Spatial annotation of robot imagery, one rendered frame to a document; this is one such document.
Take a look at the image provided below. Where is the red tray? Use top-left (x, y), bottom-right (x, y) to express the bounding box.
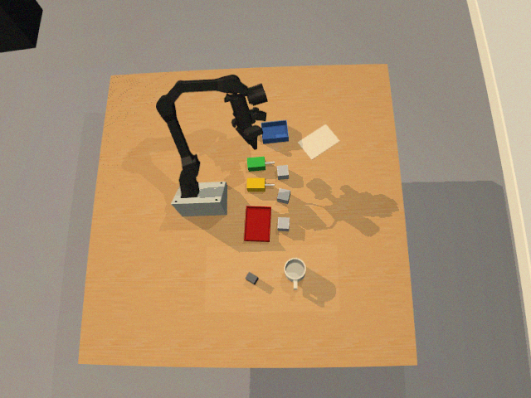
top-left (244, 206), bottom-right (271, 242)

